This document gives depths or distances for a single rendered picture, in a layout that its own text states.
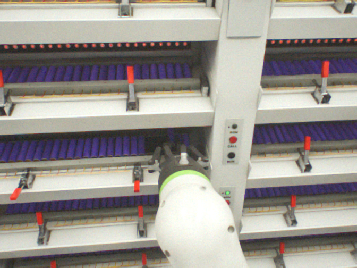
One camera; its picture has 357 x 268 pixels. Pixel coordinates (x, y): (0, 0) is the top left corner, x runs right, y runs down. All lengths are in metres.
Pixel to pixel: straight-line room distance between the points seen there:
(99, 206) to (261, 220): 0.48
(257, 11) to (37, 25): 0.41
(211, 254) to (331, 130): 0.65
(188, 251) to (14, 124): 0.47
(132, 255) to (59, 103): 0.55
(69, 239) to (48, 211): 0.11
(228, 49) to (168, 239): 0.38
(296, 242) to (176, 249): 0.77
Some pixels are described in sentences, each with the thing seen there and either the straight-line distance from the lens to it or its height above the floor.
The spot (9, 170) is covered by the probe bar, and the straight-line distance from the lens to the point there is 0.83.
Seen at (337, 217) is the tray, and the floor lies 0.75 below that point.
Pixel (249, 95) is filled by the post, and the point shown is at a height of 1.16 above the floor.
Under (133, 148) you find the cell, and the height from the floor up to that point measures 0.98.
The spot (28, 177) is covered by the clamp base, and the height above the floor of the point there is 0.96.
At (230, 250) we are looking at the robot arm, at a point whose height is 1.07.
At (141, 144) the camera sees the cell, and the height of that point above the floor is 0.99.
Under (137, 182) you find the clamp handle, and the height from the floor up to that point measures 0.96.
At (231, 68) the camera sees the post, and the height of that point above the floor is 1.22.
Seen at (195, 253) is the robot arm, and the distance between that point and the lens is 0.38.
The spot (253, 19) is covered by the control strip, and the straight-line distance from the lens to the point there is 0.61.
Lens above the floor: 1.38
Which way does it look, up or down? 28 degrees down
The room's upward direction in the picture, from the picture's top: straight up
